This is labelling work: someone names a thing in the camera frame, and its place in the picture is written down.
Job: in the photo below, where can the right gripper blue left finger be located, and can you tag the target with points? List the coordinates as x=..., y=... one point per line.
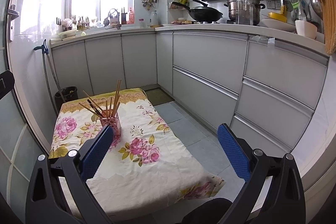
x=46, y=202

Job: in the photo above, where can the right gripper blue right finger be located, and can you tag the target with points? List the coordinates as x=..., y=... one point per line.
x=273, y=190

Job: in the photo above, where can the black trash bin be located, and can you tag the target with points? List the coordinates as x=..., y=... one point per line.
x=69, y=94

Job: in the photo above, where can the pink perforated utensil holder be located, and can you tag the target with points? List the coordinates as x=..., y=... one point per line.
x=114, y=123

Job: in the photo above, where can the floral tablecloth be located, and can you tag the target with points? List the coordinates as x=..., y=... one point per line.
x=146, y=168

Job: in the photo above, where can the brown floor mat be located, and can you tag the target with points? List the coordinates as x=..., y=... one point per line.
x=158, y=97

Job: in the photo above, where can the red bottle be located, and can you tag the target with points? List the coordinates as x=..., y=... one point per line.
x=131, y=16

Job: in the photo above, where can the white electric kettle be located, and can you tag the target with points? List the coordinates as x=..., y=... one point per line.
x=154, y=20

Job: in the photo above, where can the white ceramic cup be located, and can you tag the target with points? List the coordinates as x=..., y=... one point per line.
x=306, y=29

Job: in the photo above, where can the white plate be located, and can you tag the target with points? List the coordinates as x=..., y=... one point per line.
x=278, y=25

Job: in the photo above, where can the yellow bowl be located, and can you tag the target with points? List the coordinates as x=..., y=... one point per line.
x=277, y=16

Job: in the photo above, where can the steel steamer pot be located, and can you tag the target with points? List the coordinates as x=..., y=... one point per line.
x=244, y=11

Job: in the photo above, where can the black wok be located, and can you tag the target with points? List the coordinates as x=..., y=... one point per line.
x=202, y=13

